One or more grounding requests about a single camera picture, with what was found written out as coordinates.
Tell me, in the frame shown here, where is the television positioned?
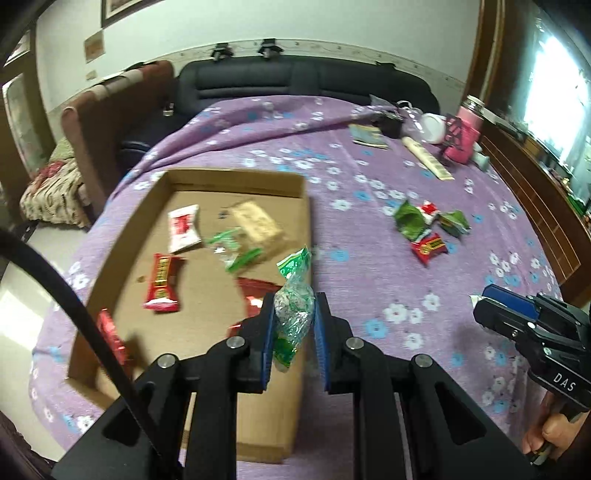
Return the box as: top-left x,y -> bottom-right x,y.
482,0 -> 591,213

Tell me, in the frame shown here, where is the small black object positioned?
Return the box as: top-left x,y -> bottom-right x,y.
372,113 -> 406,139

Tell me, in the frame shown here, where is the pink bottle with metal lid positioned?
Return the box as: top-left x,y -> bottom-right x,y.
455,95 -> 485,164

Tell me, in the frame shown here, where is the wooden glass door set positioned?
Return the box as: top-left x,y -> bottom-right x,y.
0,28 -> 56,199

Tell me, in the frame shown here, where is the clear plastic container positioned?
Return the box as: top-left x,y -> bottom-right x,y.
396,100 -> 426,134

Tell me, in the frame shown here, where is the brown sofa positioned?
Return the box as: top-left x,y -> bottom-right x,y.
61,60 -> 176,217

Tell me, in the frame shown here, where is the wooden television cabinet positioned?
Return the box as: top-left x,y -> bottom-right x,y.
475,120 -> 591,305

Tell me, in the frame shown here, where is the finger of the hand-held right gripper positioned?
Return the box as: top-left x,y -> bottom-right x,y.
480,284 -> 543,324
472,298 -> 536,344

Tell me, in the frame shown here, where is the white cup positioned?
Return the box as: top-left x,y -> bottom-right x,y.
419,113 -> 448,145

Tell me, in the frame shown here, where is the long beige packet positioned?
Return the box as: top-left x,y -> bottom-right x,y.
401,136 -> 455,182

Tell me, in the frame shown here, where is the white packet with red square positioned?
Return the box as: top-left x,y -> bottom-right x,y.
167,204 -> 203,254

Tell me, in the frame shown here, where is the green pillow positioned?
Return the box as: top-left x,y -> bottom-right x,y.
52,137 -> 77,162

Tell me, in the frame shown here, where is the shallow cardboard box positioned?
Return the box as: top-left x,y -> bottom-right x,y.
67,168 -> 315,464

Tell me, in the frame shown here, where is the light green snack packet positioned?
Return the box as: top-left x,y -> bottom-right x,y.
394,200 -> 428,241

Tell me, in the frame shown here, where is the green booklet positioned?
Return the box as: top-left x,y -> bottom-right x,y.
348,124 -> 391,149

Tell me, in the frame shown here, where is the thick black cable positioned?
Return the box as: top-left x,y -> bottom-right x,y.
0,228 -> 162,480

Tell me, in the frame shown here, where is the framed wall picture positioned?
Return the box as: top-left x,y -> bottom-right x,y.
100,0 -> 167,28

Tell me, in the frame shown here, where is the green clear candy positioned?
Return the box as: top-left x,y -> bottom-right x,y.
271,247 -> 317,374

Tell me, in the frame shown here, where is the beige cracker packet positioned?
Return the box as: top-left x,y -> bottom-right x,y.
228,200 -> 284,252

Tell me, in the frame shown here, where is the patterned bedding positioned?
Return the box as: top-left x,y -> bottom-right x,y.
19,138 -> 93,229

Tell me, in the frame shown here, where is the person's right hand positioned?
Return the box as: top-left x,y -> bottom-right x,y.
522,408 -> 587,464

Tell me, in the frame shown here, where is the small green clear packet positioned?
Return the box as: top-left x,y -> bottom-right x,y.
205,227 -> 264,273

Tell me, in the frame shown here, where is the wide red gold-label packet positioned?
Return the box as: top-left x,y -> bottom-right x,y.
411,233 -> 448,268

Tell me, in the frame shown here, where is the red foil snack packet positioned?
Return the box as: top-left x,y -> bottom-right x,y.
96,310 -> 130,367
226,277 -> 280,337

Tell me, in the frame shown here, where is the dark green snack packet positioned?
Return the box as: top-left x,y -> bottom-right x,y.
438,210 -> 471,238

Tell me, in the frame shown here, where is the black leather sofa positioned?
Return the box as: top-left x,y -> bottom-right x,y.
117,58 -> 439,162

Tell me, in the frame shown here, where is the red cushion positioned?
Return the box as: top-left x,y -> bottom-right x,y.
34,161 -> 65,182

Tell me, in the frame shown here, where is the wall plaque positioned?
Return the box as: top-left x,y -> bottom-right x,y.
84,30 -> 105,63

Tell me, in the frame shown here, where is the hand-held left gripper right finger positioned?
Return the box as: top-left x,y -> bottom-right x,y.
314,292 -> 539,480

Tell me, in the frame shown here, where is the pink black pouch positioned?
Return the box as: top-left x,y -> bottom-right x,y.
441,115 -> 474,162

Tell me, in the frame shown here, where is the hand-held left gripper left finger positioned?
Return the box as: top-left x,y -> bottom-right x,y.
51,292 -> 278,480

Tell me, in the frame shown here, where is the long red gold-label packet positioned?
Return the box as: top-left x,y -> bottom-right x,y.
143,253 -> 185,312

